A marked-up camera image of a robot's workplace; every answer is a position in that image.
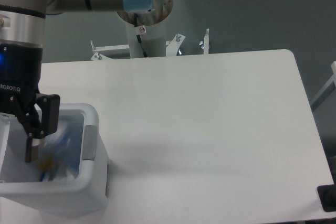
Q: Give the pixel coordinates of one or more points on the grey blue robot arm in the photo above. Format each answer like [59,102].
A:
[22,39]

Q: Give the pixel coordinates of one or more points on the white metal stand leg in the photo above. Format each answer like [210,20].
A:
[325,90]

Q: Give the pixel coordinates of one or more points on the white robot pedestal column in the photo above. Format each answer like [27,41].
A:
[149,26]

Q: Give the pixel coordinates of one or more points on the black clamp at table edge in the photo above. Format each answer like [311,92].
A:
[327,197]

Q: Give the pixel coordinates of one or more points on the white plastic trash can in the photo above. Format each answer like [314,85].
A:
[20,180]

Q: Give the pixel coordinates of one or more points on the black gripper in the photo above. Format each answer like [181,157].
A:
[37,113]

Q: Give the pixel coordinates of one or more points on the clear plastic bottle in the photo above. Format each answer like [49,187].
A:
[61,152]

